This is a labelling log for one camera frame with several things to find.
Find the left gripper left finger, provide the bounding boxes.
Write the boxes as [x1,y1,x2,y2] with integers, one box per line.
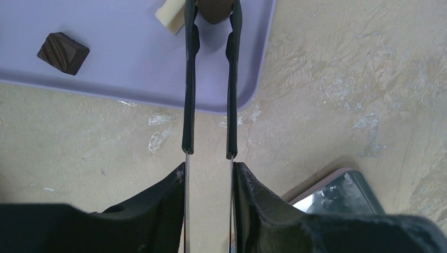
[1,163,185,252]

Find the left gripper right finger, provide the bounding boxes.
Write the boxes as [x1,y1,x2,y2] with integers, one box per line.
[232,162,446,252]

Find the black metal tongs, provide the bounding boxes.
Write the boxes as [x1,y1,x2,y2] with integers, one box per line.
[181,1,242,252]

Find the dark chocolate tray bottom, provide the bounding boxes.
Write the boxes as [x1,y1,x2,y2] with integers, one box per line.
[197,0,235,24]

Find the dark square chocolate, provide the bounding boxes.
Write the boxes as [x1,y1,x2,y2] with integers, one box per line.
[37,32,90,76]

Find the white chocolate piece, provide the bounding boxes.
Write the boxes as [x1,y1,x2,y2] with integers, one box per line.
[155,0,186,35]

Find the purple plastic tray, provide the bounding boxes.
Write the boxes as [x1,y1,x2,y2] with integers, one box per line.
[1,1,276,114]

